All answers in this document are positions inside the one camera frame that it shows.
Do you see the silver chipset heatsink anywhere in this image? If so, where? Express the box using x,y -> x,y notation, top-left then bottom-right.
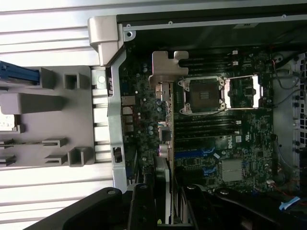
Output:
222,159 -> 244,182

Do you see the blue expansion slot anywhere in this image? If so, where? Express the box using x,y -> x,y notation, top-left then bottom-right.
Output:
174,149 -> 218,159

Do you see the green motherboard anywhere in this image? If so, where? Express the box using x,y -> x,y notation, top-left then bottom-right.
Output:
119,47 -> 276,199

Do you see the open black PC case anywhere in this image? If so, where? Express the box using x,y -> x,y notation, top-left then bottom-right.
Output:
86,13 -> 307,230

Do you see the grey plastic parts rack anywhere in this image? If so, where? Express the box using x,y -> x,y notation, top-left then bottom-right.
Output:
0,66 -> 95,168

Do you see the CPU socket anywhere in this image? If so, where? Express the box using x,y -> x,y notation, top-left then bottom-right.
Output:
178,76 -> 227,115

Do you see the metal socket cover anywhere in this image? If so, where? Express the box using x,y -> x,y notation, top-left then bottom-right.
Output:
224,74 -> 264,110

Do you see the silver metal disk bay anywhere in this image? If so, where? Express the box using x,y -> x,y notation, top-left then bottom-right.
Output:
271,50 -> 307,183

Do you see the hard disk in blue caddy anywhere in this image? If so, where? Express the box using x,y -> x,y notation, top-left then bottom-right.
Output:
0,59 -> 40,86

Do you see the blue flat wire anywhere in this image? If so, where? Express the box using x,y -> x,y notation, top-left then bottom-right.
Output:
279,196 -> 302,211

